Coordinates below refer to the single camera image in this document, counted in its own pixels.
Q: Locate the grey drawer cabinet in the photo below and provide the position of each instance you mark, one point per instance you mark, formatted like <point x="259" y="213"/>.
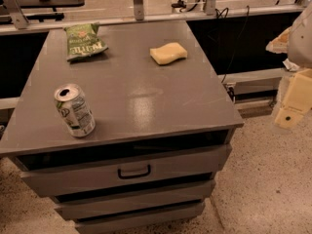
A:
<point x="140" y="107"/>

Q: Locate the black drawer handle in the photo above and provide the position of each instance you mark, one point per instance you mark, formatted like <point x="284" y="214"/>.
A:
<point x="133" y="174"/>

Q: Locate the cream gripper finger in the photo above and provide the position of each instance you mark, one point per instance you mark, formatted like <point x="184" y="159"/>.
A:
<point x="297" y="100"/>
<point x="279" y="45"/>

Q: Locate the grey drawer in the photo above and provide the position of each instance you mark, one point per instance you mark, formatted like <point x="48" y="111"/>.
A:
<point x="99" y="175"/>
<point x="145" y="217"/>
<point x="136" y="200"/>

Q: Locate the middle grey drawer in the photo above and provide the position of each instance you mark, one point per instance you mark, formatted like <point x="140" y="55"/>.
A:
<point x="136" y="200"/>

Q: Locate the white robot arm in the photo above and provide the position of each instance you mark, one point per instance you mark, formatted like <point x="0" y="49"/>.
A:
<point x="296" y="42"/>

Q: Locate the top grey drawer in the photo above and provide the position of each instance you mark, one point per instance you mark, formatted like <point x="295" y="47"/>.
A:
<point x="99" y="175"/>

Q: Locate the silver 7up can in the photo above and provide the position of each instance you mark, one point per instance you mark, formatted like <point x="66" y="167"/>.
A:
<point x="74" y="110"/>

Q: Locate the bottom grey drawer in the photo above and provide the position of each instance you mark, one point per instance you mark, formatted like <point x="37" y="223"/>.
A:
<point x="145" y="217"/>

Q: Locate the metal railing frame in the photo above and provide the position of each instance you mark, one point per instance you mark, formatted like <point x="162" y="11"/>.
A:
<point x="106" y="12"/>

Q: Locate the yellow sponge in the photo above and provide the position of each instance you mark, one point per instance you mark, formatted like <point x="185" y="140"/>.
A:
<point x="168" y="53"/>

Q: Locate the green chip bag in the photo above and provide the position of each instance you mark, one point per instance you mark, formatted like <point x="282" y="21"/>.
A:
<point x="83" y="41"/>

